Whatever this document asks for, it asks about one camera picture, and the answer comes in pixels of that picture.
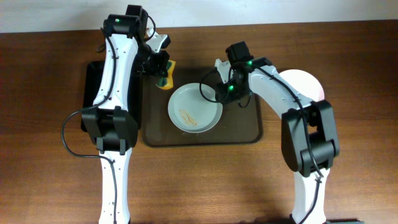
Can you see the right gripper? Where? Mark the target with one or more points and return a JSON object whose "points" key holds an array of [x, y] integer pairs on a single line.
{"points": [[224, 93]]}

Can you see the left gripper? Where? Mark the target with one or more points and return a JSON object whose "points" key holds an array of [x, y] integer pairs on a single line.
{"points": [[160, 66]]}

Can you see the green and yellow sponge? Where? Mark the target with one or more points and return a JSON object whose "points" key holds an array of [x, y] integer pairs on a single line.
{"points": [[166, 83]]}

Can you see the pale blue plate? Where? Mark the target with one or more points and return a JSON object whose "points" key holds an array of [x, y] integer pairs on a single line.
{"points": [[190, 111]]}

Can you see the white plate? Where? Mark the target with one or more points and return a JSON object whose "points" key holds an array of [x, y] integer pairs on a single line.
{"points": [[305, 83]]}

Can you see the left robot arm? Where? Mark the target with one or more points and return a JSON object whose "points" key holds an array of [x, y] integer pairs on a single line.
{"points": [[132, 50]]}

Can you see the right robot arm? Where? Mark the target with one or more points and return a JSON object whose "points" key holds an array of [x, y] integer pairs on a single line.
{"points": [[309, 141]]}

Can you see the brown plastic serving tray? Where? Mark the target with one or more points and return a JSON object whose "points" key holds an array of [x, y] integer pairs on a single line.
{"points": [[236, 126]]}

